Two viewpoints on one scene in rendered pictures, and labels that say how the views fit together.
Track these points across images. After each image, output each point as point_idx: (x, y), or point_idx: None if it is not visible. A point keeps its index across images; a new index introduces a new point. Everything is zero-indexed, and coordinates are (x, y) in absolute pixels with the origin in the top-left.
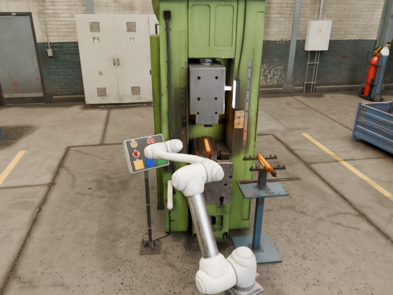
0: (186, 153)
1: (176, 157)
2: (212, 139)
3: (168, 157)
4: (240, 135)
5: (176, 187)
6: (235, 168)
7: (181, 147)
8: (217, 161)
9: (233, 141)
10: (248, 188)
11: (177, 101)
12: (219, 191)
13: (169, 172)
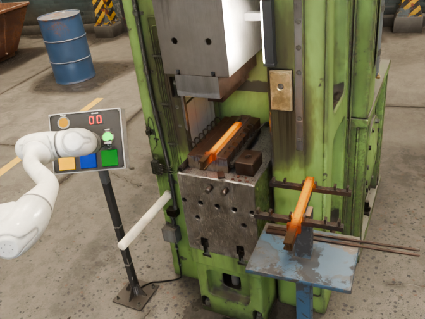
0: (188, 148)
1: (29, 173)
2: (248, 124)
3: (24, 168)
4: (289, 126)
5: None
6: (285, 193)
7: (78, 148)
8: (223, 177)
9: (274, 138)
10: (274, 248)
11: (155, 43)
12: (233, 234)
13: (164, 177)
